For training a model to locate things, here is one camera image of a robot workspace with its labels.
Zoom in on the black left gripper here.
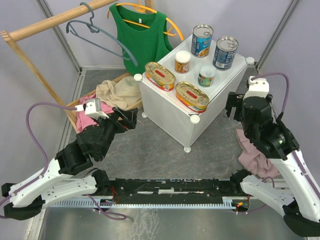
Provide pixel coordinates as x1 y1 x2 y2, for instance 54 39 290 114
93 106 140 159

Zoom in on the green labelled can white lid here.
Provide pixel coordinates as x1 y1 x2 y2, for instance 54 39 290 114
197 65 217 87

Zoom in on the gold sardine tin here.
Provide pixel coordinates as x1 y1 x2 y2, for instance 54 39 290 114
175 81 210 113
145 61 176 92

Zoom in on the blue labelled open-top can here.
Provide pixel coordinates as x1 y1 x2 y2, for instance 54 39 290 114
212 36 239 71

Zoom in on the yellow labelled can white lid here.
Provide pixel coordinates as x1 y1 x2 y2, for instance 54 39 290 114
174 50 191 74

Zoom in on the blue chicken noodle soup can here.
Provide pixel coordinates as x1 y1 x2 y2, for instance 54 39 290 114
191 24 214 58

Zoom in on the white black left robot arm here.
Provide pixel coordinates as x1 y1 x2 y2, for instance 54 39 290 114
1 107 138 221

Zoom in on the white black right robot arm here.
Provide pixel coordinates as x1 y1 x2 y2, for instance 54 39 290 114
225 92 320 237

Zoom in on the beige crumpled cloth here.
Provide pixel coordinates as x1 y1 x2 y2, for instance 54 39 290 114
95 75 142 110

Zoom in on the pink crumpled cloth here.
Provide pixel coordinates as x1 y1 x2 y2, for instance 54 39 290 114
76 93 114 133

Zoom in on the white plastic cube cabinet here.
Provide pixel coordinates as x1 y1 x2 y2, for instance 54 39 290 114
139 36 248 153

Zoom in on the mauve pink cloth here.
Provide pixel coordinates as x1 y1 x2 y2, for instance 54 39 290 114
235 129 280 178

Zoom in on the green tank top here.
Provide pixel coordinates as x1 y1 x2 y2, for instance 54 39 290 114
109 4 173 75

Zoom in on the grey blue clothes hanger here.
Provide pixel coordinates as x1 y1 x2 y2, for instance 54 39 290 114
65 1 139 67

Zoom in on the orange clothes hanger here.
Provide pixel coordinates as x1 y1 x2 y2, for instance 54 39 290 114
108 2 172 47

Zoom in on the wooden clothes rack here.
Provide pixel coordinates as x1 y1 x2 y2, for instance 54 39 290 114
0 0 156 136

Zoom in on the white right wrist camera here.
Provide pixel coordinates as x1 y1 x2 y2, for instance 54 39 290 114
243 76 270 99

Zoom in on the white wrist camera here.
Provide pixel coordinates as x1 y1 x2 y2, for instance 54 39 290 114
243 76 270 99
75 98 110 120

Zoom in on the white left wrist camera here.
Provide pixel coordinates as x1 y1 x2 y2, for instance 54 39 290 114
75 98 110 120

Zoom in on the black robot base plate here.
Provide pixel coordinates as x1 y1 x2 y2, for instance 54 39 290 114
96 178 247 204

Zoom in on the light blue cable duct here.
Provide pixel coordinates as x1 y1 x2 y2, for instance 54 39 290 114
51 197 249 210

